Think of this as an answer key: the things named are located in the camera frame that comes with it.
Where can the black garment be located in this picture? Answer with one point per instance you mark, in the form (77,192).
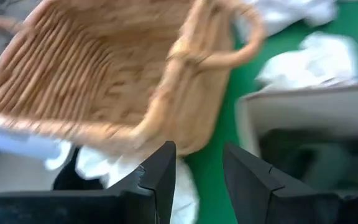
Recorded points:
(73,177)

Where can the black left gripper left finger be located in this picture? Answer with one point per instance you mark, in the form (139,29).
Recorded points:
(135,205)

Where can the white garment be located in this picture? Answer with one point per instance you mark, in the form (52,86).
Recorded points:
(92,165)
(284,12)
(315,62)

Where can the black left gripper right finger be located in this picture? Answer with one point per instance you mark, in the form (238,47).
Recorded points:
(259,202)

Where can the woven wicker basket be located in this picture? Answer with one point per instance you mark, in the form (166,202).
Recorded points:
(89,62)

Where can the green table mat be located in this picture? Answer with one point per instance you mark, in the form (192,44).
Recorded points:
(210,193)

